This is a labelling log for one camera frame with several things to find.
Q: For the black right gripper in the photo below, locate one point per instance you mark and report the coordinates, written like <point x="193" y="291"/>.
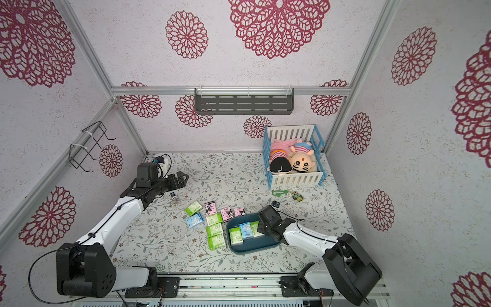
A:
<point x="266" y="221"/>

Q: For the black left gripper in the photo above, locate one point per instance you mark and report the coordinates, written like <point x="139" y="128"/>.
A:
<point x="175" y="185"/>

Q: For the green tissue pack top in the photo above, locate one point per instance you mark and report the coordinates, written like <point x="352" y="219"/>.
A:
<point x="254" y="228"/>

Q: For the green tissue pack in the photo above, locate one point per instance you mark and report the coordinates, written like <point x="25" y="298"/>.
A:
<point x="235" y="236"/>
<point x="214" y="219"/>
<point x="254" y="228"/>
<point x="193" y="208"/>
<point x="216" y="241"/>
<point x="214" y="230"/>

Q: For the dark teal storage box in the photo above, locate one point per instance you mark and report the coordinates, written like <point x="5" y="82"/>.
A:
<point x="248" y="245"/>

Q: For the blue tissue pack top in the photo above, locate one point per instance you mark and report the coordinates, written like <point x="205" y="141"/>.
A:
<point x="246" y="231"/>

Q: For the blue tissue pack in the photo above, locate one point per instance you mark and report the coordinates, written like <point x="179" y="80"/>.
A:
<point x="194" y="220"/>
<point x="246" y="231"/>

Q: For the pink kuromi pack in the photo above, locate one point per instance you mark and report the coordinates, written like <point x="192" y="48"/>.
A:
<point x="240" y="211"/>
<point x="227" y="214"/>
<point x="210" y="208"/>

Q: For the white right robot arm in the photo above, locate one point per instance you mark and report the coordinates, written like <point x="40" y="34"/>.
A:
<point x="346" y="267"/>

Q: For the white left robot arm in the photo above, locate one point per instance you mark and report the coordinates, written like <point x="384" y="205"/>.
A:
<point x="85" y="269"/>

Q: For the blue toy figure on wheels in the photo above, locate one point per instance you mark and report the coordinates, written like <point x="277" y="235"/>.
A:
<point x="174" y="196"/>

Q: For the blue tissue pack left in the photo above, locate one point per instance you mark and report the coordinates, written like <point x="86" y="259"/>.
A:
<point x="194" y="220"/>

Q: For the green tissue pack bottom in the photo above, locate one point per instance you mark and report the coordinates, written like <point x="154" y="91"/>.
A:
<point x="216" y="241"/>

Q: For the black-haired plush doll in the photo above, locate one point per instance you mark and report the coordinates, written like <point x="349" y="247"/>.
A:
<point x="302" y="160"/>

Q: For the blue white toy crib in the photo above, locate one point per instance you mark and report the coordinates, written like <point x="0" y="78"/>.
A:
<point x="309" y="133"/>

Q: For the pink plush doll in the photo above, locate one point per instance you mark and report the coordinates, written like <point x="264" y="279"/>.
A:
<point x="284" y="145"/>

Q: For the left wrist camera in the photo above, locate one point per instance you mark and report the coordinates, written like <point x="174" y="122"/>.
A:
<point x="159" y="160"/>

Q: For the green carabiner keychain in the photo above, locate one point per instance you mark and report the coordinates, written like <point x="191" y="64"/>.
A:
<point x="279" y="193"/>

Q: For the small figurine keychain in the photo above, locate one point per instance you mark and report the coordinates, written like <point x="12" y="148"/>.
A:
<point x="297" y="197"/>

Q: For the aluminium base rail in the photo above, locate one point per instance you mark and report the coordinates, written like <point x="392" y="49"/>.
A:
<point x="223" y="290"/>

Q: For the black wire wall rack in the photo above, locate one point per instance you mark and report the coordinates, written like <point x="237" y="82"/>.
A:
<point x="81" y="151"/>

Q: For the grey wall shelf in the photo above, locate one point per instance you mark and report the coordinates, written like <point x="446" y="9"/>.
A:
<point x="244" y="101"/>

